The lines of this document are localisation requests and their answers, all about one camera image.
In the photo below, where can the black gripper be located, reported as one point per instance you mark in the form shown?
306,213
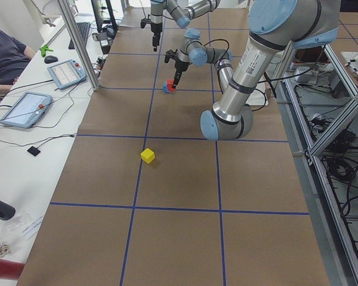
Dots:
179,67
155,30

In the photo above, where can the red cube block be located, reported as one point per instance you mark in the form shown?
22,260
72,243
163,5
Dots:
172,80

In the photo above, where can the blue cube block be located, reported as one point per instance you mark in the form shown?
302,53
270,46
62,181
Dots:
168,87

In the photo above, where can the yellow cube block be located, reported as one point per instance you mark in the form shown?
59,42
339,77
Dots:
147,155

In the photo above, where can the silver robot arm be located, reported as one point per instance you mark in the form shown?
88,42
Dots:
272,26
181,15

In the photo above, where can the black keyboard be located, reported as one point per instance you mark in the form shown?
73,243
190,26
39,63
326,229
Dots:
84,31

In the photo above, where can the far teach pendant tablet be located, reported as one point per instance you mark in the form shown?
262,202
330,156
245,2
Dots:
66,74

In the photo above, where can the teach pendant tablet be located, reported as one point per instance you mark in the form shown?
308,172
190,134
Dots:
66,74
27,110

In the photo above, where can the black computer mouse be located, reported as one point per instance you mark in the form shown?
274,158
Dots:
50,59

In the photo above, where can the green clamp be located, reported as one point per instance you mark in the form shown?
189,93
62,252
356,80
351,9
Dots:
44,49

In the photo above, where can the near teach pendant tablet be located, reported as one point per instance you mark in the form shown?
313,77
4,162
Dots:
27,110

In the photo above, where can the seated person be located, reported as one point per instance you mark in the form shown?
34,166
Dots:
14,58

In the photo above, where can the small black square pad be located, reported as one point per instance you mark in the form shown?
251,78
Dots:
33,151

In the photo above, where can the aluminium frame post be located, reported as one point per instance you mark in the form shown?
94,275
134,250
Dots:
74,34

